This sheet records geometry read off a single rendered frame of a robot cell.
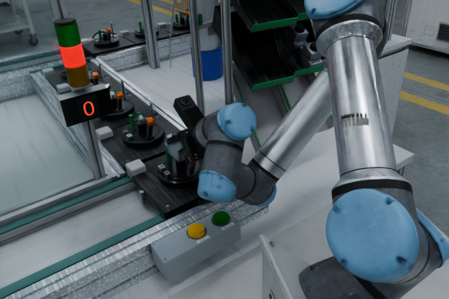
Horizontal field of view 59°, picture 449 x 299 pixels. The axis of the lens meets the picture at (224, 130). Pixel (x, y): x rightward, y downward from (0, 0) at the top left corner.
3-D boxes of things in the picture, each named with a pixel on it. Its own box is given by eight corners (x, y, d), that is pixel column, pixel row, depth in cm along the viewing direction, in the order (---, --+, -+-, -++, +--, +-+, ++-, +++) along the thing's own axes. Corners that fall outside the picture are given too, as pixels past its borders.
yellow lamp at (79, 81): (93, 83, 98) (89, 65, 95) (72, 89, 95) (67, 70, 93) (86, 77, 101) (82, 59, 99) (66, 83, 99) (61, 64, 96)
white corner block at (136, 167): (147, 176, 116) (145, 165, 114) (133, 182, 114) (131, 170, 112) (141, 169, 120) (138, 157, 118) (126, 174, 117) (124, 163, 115)
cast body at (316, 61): (319, 69, 118) (328, 51, 112) (307, 72, 116) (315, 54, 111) (305, 50, 122) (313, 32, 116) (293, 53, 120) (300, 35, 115)
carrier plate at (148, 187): (241, 183, 111) (241, 177, 110) (165, 219, 100) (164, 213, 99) (196, 147, 129) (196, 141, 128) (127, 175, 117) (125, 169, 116)
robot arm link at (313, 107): (366, 27, 93) (238, 190, 97) (352, -2, 85) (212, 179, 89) (409, 45, 86) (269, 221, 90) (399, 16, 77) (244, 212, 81)
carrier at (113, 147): (194, 145, 130) (190, 111, 124) (124, 172, 118) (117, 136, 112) (160, 118, 147) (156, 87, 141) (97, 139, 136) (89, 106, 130)
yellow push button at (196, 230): (208, 235, 94) (208, 229, 93) (194, 243, 92) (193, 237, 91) (199, 226, 97) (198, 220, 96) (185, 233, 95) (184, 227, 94)
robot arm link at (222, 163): (250, 209, 81) (259, 157, 84) (219, 197, 72) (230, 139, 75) (218, 205, 85) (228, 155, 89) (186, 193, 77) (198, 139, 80)
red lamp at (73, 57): (89, 64, 95) (84, 44, 93) (67, 69, 93) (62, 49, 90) (82, 59, 99) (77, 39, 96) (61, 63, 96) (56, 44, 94)
